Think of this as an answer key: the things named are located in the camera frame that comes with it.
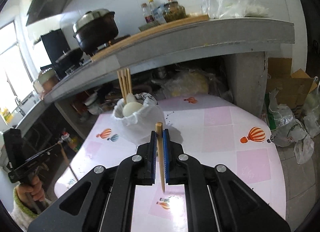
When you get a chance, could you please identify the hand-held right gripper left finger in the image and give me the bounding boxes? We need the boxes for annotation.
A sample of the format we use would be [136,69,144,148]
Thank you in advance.
[27,130,158,232]

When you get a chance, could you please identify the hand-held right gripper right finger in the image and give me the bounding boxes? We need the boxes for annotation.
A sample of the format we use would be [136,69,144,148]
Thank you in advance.
[163,129,292,232]

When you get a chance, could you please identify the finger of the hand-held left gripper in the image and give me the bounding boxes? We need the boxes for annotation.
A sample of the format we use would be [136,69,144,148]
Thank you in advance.
[37,141,64,159]

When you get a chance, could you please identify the wooden chopstick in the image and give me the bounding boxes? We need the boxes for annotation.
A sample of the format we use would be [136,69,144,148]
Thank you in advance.
[121,69,129,98]
[155,122,166,193]
[117,69,125,100]
[126,68,132,95]

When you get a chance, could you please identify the white printed plastic bag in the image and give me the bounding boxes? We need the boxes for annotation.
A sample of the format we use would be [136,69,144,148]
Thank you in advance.
[112,92,166,147]

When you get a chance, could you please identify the cream rice paddle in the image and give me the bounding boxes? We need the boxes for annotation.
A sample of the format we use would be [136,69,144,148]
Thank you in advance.
[122,102,144,118]

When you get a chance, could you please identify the person's left forearm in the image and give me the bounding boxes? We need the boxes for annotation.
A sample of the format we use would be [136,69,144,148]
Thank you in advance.
[10,187,52,232]

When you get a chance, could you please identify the person's left hand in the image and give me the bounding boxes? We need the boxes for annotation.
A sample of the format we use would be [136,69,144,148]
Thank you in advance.
[18,176,46,203]

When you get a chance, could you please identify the dark lower cabinet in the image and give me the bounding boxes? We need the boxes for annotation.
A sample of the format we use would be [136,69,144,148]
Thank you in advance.
[24,105,84,175]

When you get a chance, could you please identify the red capped white bottle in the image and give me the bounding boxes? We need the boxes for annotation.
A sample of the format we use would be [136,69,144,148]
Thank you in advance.
[61,128,72,146]

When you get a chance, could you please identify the yellow plastic bottle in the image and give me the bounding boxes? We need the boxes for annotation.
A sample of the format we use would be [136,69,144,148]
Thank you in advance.
[0,107,12,124]

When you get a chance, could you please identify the steel sink faucet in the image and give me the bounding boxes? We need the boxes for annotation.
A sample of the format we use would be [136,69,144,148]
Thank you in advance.
[14,96,26,117]

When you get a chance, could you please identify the stacked white bowls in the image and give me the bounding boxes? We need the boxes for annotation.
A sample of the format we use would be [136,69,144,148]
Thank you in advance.
[84,95,101,116]

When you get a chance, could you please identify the brown pot with lid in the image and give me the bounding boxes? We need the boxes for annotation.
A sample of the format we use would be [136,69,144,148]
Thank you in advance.
[34,68,59,93]

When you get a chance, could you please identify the bright kitchen window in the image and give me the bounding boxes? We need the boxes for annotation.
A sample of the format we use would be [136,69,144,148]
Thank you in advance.
[0,20,33,123]

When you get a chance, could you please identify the plastic wrapped yellowish bundle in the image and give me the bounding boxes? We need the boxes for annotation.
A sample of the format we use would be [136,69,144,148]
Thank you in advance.
[164,71,209,99]

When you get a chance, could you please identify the gas stove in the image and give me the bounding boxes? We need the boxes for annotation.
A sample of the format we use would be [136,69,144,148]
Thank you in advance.
[64,57,93,76]

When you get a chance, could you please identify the black wok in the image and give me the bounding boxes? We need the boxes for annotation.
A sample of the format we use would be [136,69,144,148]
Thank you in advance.
[55,47,84,73]

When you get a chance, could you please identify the black rectangular panel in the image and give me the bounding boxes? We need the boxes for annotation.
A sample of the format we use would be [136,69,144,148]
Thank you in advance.
[40,29,71,67]

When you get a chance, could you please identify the black pot with steel lid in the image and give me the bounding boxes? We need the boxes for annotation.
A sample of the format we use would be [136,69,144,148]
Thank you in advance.
[72,9,119,54]

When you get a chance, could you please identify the white plastic floor bag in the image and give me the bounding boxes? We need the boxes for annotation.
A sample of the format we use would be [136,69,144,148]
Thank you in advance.
[268,103,310,148]
[293,135,315,165]

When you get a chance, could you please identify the grey kitchen counter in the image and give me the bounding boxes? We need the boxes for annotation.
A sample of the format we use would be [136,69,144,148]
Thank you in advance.
[15,17,295,133]

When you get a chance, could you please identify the wooden cutting board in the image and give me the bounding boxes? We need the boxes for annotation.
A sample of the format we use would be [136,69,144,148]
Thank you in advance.
[90,14,209,63]

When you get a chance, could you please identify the brown cardboard box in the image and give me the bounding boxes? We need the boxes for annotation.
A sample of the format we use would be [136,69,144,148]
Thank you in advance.
[266,57,318,123]

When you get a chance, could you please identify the brown capped glass bottle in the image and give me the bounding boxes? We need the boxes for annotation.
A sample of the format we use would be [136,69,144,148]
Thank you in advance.
[140,3,149,24]

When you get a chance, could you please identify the blue seasoning packet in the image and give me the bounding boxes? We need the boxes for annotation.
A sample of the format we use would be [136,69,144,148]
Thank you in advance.
[153,4,167,24]

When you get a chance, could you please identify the yellow capped glass bottle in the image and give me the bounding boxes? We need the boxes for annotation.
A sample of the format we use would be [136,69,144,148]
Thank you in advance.
[148,0,156,22]

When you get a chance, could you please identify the glass pickle jar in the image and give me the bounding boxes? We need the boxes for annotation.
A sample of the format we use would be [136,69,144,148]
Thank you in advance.
[164,1,188,22]

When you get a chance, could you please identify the pale green plastic bag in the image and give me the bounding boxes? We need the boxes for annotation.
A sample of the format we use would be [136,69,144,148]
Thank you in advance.
[301,77,320,138]

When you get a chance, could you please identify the clear plastic bag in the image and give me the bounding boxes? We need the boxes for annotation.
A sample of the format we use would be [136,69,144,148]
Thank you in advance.
[199,0,211,16]

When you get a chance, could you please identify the white crumpled plastic bag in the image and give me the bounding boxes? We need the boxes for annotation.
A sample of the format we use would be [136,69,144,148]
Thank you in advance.
[216,0,271,19]

